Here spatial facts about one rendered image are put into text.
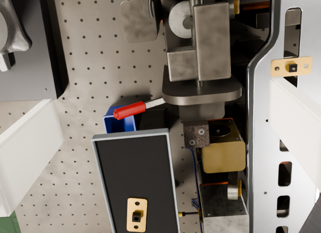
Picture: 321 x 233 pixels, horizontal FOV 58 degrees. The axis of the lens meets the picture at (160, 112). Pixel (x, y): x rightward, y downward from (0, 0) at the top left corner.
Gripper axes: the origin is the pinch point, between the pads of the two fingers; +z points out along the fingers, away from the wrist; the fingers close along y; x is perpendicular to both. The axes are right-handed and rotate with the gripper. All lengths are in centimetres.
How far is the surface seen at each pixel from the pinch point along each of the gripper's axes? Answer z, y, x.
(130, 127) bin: 76, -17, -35
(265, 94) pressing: 46, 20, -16
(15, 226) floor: 146, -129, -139
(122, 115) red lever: 30.6, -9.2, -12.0
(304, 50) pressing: 46, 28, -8
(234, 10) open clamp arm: 37.2, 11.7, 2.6
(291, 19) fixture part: 59, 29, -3
